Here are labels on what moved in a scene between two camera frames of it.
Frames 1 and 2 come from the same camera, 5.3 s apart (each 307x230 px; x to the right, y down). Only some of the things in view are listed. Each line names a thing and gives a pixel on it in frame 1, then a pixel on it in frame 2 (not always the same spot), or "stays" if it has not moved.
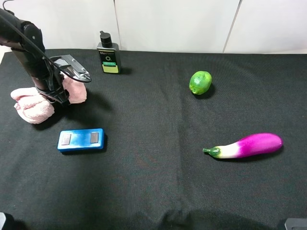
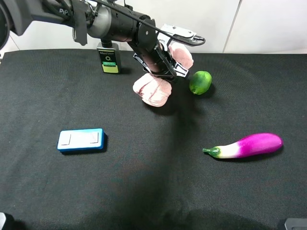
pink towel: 33,108 → 154,90
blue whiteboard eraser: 80,139 stays
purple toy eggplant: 247,146 stays
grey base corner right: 296,224 stays
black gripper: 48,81 → 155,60
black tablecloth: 177,141 stays
